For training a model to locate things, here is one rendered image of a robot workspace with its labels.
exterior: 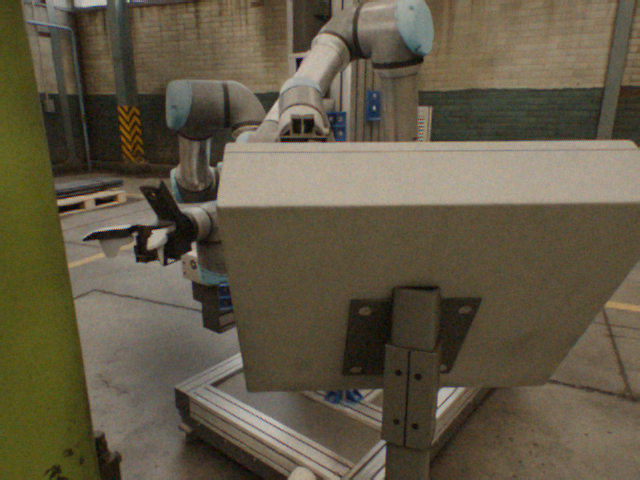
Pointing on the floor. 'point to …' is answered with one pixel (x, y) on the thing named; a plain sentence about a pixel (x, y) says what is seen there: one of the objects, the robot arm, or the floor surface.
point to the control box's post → (402, 462)
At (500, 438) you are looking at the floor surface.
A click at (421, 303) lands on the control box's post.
